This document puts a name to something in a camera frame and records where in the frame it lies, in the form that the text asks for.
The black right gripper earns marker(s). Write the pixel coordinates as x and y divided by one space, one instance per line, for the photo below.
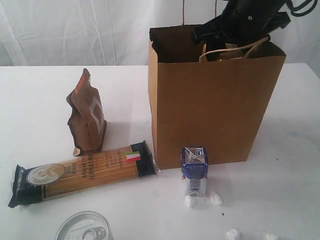
243 22

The brown paper bag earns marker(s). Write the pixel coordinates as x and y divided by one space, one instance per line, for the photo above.
218 105

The silver pull-tab tin can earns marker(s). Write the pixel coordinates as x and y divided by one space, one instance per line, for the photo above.
85 225

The yellow grain bottle white cap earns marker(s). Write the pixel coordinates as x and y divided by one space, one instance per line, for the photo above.
229 52

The blue white milk carton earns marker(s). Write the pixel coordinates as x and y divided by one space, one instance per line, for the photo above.
194 170

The brown coffee pouch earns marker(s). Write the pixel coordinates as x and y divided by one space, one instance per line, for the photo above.
87 123

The spaghetti pasta package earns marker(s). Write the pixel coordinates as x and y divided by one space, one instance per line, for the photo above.
49 181

